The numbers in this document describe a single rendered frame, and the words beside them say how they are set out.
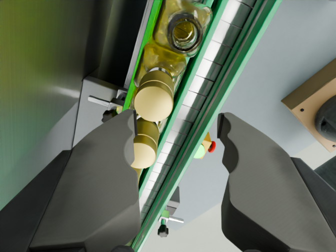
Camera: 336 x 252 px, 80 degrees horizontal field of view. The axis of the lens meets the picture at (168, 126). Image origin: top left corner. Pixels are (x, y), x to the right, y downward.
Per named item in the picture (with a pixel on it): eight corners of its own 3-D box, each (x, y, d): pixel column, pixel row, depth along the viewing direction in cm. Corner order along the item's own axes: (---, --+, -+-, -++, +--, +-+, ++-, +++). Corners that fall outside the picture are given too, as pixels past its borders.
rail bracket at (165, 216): (162, 189, 63) (160, 229, 52) (184, 194, 64) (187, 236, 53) (158, 197, 65) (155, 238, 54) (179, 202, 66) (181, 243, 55)
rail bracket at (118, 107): (102, 76, 45) (79, 100, 34) (132, 86, 46) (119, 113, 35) (99, 92, 47) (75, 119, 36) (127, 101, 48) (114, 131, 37)
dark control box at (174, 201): (160, 180, 79) (159, 197, 71) (179, 185, 80) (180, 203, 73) (154, 193, 83) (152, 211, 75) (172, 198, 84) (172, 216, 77)
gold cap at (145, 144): (134, 115, 23) (126, 137, 19) (163, 125, 23) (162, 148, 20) (126, 139, 24) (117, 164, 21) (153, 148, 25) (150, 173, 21)
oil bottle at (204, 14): (168, -5, 37) (165, -15, 18) (197, 7, 38) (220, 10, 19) (158, 27, 40) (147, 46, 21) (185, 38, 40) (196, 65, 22)
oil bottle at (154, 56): (155, 27, 40) (141, 45, 21) (182, 38, 40) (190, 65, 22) (147, 55, 42) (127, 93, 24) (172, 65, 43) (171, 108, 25)
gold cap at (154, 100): (145, 64, 20) (139, 78, 16) (179, 77, 20) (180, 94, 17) (135, 96, 21) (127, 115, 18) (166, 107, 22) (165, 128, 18)
